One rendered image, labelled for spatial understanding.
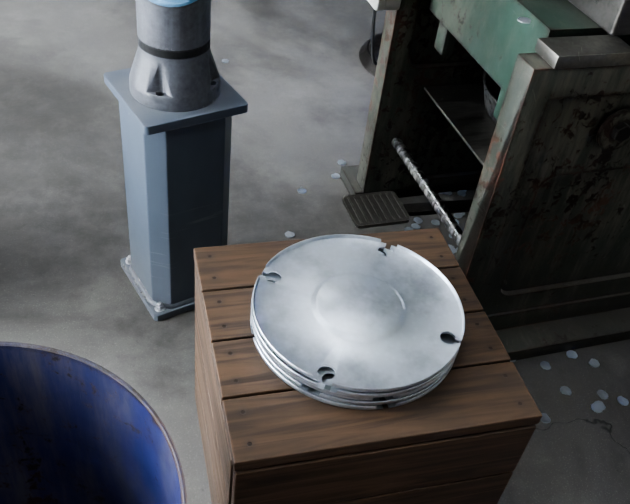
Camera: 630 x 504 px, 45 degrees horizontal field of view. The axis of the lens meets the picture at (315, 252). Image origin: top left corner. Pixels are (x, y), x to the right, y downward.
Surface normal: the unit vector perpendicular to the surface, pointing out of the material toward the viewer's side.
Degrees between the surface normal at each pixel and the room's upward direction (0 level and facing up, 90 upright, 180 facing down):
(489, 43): 90
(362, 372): 0
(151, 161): 90
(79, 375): 88
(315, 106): 0
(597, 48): 0
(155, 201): 90
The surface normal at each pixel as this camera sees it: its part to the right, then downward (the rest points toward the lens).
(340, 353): 0.11, -0.74
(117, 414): -0.58, 0.46
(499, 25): -0.95, 0.12
